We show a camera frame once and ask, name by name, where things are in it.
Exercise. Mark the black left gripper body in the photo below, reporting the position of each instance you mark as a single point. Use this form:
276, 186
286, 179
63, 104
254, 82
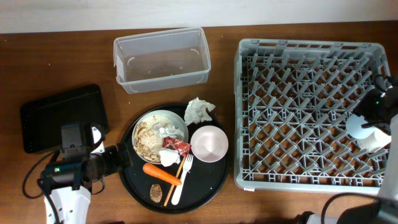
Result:
109, 162

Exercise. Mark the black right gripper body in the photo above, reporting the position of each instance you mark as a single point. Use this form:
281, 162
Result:
372, 107

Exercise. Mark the small white tissue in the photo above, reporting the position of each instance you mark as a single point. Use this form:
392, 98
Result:
169, 157

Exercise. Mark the clear plastic wrap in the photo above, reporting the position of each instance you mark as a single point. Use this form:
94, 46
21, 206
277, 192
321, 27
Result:
167, 130

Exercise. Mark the red snack wrapper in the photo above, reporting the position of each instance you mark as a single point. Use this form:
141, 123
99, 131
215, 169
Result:
183, 148

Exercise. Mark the pink bowl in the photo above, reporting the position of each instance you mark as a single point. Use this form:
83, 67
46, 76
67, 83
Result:
209, 144

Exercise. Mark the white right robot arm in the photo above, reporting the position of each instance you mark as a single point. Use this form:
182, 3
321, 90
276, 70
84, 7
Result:
383, 209

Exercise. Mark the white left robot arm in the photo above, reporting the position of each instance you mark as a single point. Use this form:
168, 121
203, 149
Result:
65, 201

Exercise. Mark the grey dishwasher rack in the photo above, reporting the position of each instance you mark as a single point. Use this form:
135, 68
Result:
293, 99

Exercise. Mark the clear plastic waste bin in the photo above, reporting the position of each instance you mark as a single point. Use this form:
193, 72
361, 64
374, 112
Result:
162, 60

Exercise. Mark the white cup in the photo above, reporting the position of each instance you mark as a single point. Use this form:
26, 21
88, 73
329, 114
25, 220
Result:
371, 139

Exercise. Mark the black rectangular bin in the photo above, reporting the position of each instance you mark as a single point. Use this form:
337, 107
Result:
42, 119

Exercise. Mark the orange carrot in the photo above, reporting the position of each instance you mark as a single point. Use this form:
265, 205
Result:
156, 172

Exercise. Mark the grey bowl with food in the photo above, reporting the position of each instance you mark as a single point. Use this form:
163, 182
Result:
145, 141

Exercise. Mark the brown nut shell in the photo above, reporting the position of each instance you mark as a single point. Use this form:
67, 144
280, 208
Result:
156, 193

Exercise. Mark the round black tray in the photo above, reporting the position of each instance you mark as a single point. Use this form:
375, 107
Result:
203, 181

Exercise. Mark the white plastic fork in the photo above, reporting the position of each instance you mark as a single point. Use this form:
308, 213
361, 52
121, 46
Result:
178, 191

